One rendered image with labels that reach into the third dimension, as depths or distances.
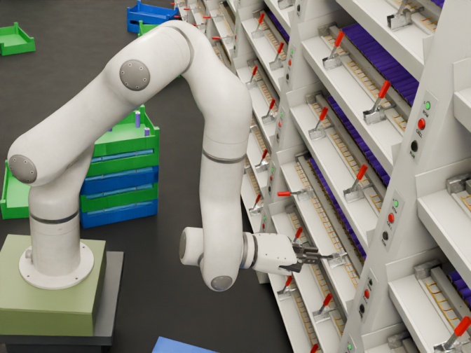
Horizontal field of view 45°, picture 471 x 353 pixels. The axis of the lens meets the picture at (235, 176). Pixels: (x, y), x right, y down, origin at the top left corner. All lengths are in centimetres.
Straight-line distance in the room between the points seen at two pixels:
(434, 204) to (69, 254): 91
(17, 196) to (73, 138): 126
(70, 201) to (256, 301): 86
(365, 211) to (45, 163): 70
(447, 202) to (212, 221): 46
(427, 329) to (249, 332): 95
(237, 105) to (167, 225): 128
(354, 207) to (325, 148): 24
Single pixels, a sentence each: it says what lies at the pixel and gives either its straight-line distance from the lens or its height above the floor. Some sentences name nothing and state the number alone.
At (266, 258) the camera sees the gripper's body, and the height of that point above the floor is 59.
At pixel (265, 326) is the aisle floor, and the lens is 195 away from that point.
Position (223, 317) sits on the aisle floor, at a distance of 196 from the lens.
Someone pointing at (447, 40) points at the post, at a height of 117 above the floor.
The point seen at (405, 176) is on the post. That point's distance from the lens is 105.
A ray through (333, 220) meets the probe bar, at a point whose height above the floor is 56.
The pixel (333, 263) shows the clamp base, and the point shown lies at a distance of 142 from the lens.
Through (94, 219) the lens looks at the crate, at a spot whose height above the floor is 4.
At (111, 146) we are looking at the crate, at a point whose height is 36.
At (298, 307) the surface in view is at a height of 14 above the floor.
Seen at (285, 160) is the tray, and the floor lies 53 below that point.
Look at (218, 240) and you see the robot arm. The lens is 117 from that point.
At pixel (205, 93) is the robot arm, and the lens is 107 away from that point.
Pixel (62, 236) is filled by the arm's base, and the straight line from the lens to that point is 146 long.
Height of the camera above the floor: 146
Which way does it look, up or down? 34 degrees down
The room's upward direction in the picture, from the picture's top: 7 degrees clockwise
